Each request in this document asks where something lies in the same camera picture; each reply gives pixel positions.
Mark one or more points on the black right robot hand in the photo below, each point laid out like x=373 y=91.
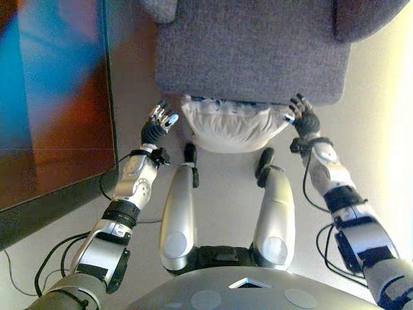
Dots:
x=308 y=124

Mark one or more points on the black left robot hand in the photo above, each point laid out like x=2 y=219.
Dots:
x=153 y=130

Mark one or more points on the white fringed cushion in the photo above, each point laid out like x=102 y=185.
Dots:
x=232 y=129

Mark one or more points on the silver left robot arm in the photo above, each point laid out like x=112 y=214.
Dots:
x=135 y=181

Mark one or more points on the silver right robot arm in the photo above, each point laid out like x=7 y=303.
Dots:
x=364 y=226

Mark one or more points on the silver left robot leg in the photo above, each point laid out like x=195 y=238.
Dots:
x=179 y=210

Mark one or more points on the silver robot leg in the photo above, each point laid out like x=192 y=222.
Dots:
x=277 y=210
x=179 y=210

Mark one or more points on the silver right robot leg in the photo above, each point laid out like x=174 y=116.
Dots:
x=277 y=210

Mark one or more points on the grey fabric armchair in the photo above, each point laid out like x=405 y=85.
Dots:
x=251 y=48

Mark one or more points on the dark glossy cabinet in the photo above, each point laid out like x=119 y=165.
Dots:
x=58 y=113

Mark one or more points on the grey robot torso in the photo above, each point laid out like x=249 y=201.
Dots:
x=245 y=290

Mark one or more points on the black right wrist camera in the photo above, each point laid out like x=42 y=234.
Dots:
x=298 y=145

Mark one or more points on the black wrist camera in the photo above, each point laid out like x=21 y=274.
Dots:
x=161 y=156
x=298 y=145

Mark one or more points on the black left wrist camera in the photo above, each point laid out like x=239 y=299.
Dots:
x=161 y=156

